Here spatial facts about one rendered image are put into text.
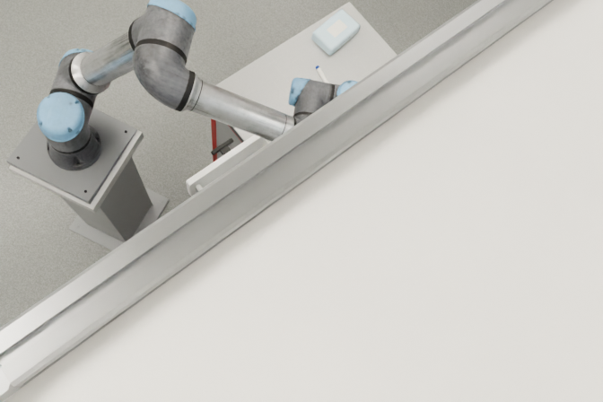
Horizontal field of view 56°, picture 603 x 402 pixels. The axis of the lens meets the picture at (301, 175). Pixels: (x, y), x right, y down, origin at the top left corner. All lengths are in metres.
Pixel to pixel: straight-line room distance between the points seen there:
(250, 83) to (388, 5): 1.38
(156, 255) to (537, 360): 0.32
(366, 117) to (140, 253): 0.22
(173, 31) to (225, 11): 1.63
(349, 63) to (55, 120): 0.95
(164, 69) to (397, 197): 0.86
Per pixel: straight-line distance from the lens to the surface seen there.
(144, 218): 2.51
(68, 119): 1.61
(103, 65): 1.54
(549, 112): 0.59
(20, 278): 2.59
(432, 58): 0.55
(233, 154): 1.60
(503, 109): 0.57
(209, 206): 0.45
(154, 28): 1.33
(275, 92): 1.88
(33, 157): 1.83
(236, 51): 2.83
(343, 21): 2.00
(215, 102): 1.31
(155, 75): 1.29
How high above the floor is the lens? 2.42
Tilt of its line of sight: 70 degrees down
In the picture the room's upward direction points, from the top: 22 degrees clockwise
